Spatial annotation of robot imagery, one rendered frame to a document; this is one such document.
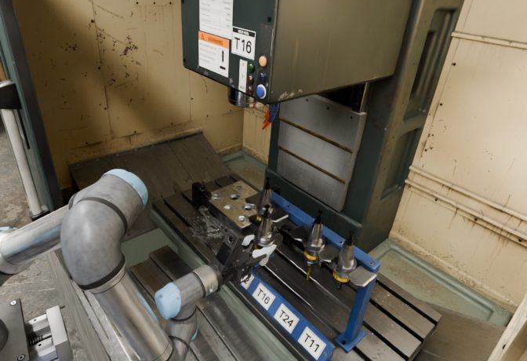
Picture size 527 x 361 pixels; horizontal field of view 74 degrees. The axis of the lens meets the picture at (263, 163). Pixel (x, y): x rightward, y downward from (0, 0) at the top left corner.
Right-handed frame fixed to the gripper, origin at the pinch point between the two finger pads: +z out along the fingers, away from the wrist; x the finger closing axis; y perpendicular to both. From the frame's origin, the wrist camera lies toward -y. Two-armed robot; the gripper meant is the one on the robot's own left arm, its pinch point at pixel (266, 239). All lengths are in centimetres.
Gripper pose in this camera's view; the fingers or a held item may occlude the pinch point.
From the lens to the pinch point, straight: 108.9
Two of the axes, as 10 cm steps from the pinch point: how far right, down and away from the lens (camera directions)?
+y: -0.7, 8.6, 5.0
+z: 7.5, -2.9, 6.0
